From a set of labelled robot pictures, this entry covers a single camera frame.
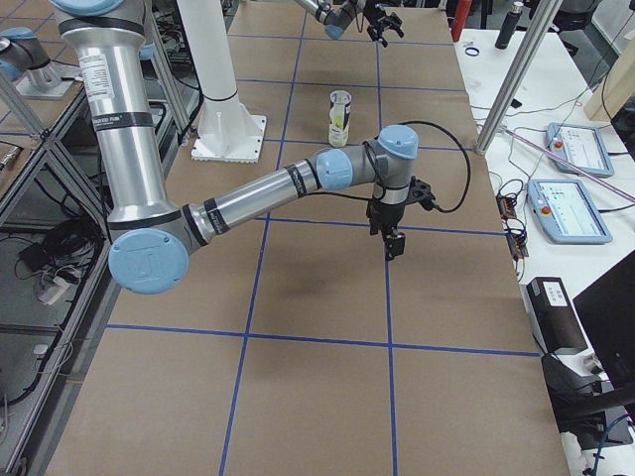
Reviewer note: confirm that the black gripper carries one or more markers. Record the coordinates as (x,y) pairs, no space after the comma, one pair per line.
(385,214)
(378,20)

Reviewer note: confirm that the clear tennis ball can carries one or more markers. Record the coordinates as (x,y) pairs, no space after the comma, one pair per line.
(339,100)

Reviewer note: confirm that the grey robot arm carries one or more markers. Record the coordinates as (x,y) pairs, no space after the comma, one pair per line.
(337,18)
(160,219)

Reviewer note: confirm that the black water bottle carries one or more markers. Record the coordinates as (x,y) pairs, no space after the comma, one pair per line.
(509,25)

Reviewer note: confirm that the black box with label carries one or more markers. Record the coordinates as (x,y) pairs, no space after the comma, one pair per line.
(558,326)

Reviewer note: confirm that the near blue teach pendant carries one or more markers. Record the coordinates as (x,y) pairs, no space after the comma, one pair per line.
(566,213)

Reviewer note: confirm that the blue teach pendant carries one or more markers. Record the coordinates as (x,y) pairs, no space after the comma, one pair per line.
(566,213)
(579,145)

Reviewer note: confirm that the metal reacher grabber stick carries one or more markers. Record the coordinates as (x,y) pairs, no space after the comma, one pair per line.
(556,158)

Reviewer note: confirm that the far blue teach pendant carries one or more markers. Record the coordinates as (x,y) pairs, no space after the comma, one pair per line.
(579,145)

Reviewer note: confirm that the black monitor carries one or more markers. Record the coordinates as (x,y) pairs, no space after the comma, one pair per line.
(606,311)

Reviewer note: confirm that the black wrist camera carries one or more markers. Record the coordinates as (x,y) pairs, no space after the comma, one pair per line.
(420,192)

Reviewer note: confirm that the aluminium frame post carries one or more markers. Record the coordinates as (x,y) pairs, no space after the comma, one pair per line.
(545,13)

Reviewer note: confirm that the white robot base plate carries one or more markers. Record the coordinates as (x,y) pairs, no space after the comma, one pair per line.
(235,137)

